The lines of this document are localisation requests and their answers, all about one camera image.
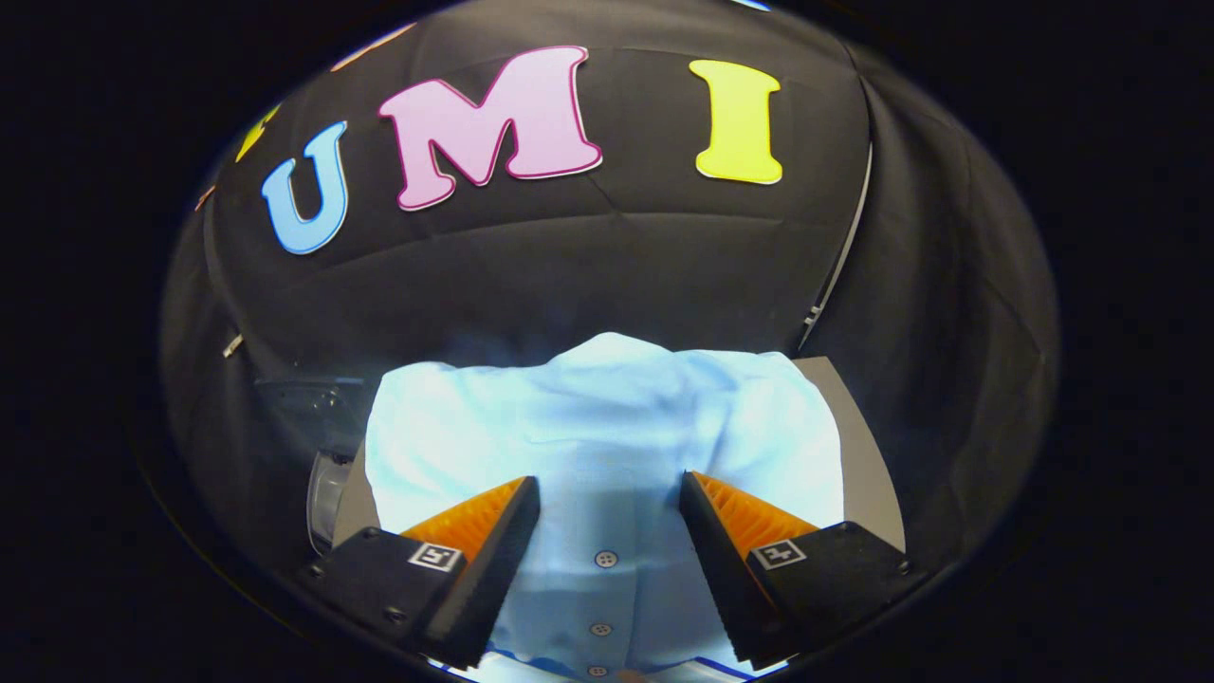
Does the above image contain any light blue button shirt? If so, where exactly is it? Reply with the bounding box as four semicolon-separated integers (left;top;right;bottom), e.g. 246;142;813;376
365;332;845;683

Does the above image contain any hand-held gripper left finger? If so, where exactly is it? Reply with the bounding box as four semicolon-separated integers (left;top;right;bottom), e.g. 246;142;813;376
300;476;543;671

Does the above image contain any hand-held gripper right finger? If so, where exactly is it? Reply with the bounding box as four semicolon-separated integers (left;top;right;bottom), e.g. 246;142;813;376
678;471;928;670

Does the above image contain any grey cabinet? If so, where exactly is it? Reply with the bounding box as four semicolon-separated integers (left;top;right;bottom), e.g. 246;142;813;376
332;356;907;556

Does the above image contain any dark glass washing machine lid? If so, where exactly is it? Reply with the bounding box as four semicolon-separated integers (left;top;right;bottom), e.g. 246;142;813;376
254;375;371;456

